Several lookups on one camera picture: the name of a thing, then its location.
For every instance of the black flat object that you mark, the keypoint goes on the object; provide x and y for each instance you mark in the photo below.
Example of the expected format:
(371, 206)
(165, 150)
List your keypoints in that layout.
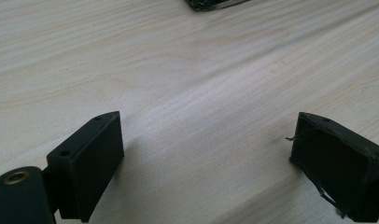
(214, 4)

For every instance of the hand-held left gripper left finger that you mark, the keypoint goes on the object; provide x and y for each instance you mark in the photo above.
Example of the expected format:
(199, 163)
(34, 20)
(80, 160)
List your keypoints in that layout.
(85, 168)

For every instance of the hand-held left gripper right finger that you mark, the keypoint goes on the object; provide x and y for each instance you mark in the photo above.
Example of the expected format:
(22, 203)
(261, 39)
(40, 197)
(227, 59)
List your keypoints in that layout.
(340, 165)

